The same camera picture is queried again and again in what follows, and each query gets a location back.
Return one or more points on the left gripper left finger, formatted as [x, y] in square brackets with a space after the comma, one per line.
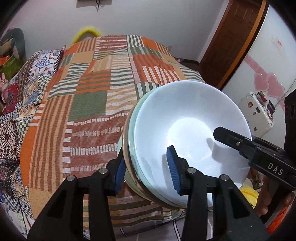
[61, 218]

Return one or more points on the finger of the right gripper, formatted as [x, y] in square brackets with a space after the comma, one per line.
[234, 140]

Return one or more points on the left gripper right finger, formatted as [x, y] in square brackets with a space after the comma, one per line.
[234, 218]

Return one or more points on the white bowl brown dots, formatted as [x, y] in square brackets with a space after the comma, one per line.
[184, 114]

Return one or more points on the pink beige bowl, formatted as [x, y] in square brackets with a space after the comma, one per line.
[126, 162]

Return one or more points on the mint green bowl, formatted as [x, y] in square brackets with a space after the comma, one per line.
[131, 130]

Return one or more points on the mint green plate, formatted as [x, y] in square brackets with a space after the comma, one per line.
[127, 177]

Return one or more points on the person's right hand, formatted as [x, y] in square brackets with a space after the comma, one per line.
[264, 198]

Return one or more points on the yellow cloth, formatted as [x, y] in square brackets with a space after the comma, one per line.
[249, 193]

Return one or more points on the white sliding door hearts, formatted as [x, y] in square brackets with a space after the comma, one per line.
[269, 66]

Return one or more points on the orange patchwork striped blanket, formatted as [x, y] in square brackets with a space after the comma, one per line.
[77, 126]

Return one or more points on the brown wooden wardrobe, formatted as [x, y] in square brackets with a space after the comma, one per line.
[237, 28]

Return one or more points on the patterned geometric quilt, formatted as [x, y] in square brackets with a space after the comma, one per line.
[21, 97]

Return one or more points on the pink rabbit toy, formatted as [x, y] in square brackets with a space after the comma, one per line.
[3, 86]

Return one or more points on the green gift bag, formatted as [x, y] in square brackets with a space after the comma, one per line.
[11, 66]

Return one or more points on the yellow foam arch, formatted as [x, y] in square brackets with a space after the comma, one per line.
[88, 31]

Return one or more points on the grey plush toy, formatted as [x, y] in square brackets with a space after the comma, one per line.
[13, 42]

